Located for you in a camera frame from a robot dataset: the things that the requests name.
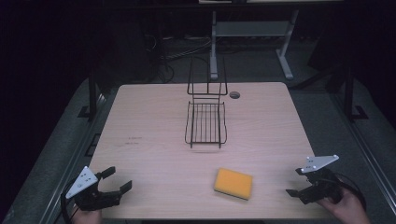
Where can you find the person's right hand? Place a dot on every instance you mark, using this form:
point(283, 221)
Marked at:
point(347, 208)

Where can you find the person's left hand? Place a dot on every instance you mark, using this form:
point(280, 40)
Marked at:
point(87, 216)

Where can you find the aluminium frame rail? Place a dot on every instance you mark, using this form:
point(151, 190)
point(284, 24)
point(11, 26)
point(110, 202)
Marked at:
point(74, 161)
point(364, 149)

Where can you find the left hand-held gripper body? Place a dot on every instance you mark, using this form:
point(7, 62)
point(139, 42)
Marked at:
point(90, 195)

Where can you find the white metal desk frame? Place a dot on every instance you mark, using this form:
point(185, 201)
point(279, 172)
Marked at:
point(249, 28)

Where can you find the black upright stand post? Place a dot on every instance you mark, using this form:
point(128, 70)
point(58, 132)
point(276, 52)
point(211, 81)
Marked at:
point(92, 93)
point(348, 93)

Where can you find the yellow sponge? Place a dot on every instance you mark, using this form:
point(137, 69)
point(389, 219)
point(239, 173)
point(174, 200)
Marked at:
point(233, 183)

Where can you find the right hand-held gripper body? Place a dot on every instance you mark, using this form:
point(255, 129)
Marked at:
point(322, 186)

